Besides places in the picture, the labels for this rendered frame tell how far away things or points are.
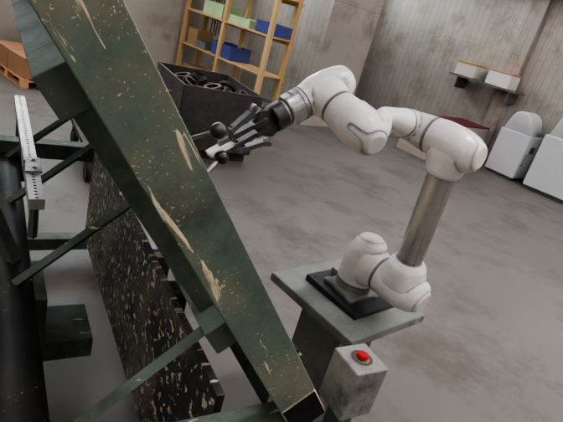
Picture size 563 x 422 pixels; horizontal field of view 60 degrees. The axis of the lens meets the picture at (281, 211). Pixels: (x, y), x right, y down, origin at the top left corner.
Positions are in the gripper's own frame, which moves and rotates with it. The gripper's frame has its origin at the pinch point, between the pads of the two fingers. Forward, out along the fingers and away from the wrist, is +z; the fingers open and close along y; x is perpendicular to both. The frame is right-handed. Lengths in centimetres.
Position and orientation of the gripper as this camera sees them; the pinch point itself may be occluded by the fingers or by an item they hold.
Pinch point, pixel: (219, 148)
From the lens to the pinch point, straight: 128.1
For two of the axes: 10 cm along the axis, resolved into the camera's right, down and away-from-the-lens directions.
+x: 4.6, 4.5, -7.7
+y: -2.9, -7.4, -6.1
